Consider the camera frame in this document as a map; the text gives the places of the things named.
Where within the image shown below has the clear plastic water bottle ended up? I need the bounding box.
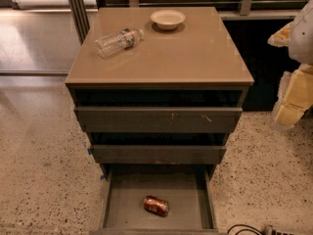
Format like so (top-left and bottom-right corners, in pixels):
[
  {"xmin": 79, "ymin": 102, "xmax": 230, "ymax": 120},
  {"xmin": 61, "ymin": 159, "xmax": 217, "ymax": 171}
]
[{"xmin": 95, "ymin": 28, "xmax": 144, "ymax": 59}]

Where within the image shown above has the metal railing frame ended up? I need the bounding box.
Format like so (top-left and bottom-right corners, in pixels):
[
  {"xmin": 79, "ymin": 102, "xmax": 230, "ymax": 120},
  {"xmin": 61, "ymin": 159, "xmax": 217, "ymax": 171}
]
[{"xmin": 68, "ymin": 0, "xmax": 308, "ymax": 40}]

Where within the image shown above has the grey drawer cabinet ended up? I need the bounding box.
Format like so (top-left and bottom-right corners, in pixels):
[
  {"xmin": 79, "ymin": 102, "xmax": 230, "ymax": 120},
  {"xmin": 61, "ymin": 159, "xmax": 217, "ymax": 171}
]
[{"xmin": 64, "ymin": 6, "xmax": 255, "ymax": 181}]

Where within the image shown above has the grey power strip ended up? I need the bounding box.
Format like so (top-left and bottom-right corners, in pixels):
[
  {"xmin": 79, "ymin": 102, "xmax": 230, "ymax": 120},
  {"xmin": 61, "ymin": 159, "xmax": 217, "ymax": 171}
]
[{"xmin": 262, "ymin": 225, "xmax": 304, "ymax": 235}]

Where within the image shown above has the grey top drawer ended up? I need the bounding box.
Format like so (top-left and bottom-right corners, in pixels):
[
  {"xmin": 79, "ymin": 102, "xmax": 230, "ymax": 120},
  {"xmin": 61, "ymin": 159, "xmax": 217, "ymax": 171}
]
[{"xmin": 74, "ymin": 107, "xmax": 243, "ymax": 133}]

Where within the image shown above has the grey middle drawer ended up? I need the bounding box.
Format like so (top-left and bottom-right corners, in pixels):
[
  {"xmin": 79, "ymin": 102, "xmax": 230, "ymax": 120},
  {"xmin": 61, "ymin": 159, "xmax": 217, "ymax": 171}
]
[{"xmin": 89, "ymin": 145, "xmax": 226, "ymax": 165}]

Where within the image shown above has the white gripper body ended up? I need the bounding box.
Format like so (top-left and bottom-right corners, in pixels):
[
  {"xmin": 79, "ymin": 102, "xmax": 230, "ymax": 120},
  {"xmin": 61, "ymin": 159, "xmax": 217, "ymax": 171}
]
[{"xmin": 289, "ymin": 0, "xmax": 313, "ymax": 65}]

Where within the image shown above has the white bowl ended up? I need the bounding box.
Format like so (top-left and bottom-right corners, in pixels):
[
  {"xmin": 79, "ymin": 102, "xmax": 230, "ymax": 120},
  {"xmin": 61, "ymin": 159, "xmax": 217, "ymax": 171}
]
[{"xmin": 151, "ymin": 10, "xmax": 185, "ymax": 31}]

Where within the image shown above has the grey open bottom drawer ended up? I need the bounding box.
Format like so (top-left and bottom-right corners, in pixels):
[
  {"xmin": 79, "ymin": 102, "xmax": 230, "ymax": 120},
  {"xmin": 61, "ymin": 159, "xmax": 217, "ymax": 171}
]
[{"xmin": 90, "ymin": 164, "xmax": 225, "ymax": 235}]

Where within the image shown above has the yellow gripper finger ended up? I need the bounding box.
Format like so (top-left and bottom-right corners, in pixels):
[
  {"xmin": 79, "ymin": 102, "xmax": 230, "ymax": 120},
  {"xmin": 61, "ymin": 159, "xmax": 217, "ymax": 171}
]
[
  {"xmin": 271, "ymin": 64, "xmax": 313, "ymax": 130},
  {"xmin": 267, "ymin": 23, "xmax": 292, "ymax": 47}
]

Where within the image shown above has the red coke can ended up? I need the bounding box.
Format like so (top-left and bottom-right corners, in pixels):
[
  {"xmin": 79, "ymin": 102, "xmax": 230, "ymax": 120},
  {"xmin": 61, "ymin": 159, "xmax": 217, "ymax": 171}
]
[{"xmin": 144, "ymin": 196, "xmax": 169, "ymax": 217}]

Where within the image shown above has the black cable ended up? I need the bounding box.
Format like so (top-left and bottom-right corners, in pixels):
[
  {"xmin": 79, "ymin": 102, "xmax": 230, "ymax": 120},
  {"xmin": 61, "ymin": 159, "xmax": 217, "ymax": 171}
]
[{"xmin": 226, "ymin": 223, "xmax": 265, "ymax": 235}]

